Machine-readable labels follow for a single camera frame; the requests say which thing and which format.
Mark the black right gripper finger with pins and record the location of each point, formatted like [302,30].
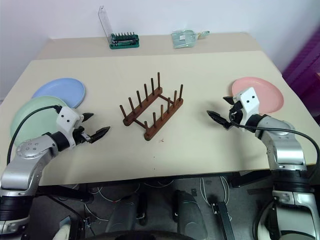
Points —
[217,117]
[228,99]

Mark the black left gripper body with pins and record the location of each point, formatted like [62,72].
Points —
[80,133]

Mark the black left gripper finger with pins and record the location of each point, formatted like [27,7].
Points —
[100,133]
[88,116]

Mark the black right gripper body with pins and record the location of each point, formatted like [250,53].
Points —
[235,113]

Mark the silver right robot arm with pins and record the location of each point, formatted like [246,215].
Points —
[285,150]

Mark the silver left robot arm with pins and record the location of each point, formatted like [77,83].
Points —
[27,160]

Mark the wooden dish rack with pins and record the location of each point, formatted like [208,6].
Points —
[153,107]

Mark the blue plate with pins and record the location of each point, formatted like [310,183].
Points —
[62,90]

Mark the pink plate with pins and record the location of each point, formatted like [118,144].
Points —
[267,93]

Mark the green plate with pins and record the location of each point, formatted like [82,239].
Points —
[32,120]

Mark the clear plastic bag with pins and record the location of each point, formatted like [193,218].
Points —
[185,38]

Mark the purple cabinet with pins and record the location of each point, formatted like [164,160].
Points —
[305,65]

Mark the dark rounded robot leg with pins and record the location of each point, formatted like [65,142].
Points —
[191,215]
[122,216]

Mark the green screwdriver bit case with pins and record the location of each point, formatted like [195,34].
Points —
[123,37]

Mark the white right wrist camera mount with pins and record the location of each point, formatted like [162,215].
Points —
[248,100]

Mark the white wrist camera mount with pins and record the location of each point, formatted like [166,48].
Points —
[248,100]
[67,120]

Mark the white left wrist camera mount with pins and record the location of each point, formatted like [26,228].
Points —
[67,120]

